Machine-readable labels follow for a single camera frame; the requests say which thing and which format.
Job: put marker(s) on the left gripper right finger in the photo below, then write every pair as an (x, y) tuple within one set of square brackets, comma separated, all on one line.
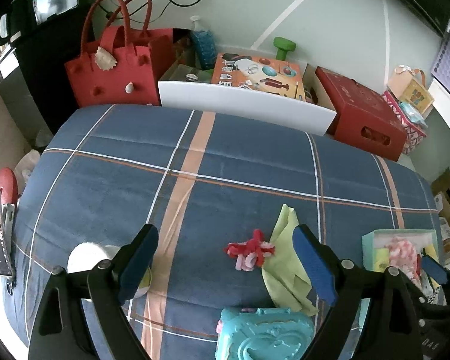
[(391, 329)]

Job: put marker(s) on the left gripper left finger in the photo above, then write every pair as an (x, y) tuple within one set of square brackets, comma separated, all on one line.
[(60, 329)]

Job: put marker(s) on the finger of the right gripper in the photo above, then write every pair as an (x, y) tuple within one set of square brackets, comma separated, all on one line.
[(434, 270)]

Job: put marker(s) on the white foam board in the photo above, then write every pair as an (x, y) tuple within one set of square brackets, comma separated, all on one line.
[(247, 103)]

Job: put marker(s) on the black remote control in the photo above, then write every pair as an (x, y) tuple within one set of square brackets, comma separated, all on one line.
[(7, 212)]

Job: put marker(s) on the yellow sponge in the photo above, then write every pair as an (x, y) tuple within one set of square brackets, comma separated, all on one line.
[(430, 251)]

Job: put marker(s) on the pink white knit cloth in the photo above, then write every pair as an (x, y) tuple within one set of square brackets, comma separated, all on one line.
[(403, 255)]

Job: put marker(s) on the blue water bottle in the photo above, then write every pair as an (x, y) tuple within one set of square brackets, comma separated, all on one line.
[(204, 44)]

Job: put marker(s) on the teal plastic toy case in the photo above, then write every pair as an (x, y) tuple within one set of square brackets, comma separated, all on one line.
[(263, 333)]

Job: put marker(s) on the teal shallow box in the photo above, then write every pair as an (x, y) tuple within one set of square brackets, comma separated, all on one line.
[(379, 238)]

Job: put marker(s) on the leopard print scrunchie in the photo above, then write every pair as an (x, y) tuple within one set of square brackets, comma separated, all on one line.
[(431, 290)]

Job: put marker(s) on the red round cushion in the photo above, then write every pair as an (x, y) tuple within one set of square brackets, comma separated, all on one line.
[(8, 186)]

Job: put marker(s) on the green tissue pack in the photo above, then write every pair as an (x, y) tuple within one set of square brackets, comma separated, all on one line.
[(381, 259)]

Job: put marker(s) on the green dumbbell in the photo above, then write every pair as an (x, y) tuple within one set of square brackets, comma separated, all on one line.
[(283, 46)]

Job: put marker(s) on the light green cloth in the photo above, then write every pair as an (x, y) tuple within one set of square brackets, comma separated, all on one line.
[(284, 276)]

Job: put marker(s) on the orange toy box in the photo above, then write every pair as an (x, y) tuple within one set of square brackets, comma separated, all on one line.
[(260, 74)]

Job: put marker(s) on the red felt handbag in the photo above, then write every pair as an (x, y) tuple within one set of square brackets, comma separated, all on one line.
[(124, 65)]

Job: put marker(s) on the blue plaid bed cover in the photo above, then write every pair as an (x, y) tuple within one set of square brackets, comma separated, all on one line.
[(204, 180)]

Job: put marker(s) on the beige small gift bag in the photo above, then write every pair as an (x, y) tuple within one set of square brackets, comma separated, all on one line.
[(408, 85)]

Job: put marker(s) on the red cardboard box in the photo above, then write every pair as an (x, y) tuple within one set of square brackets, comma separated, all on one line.
[(364, 120)]

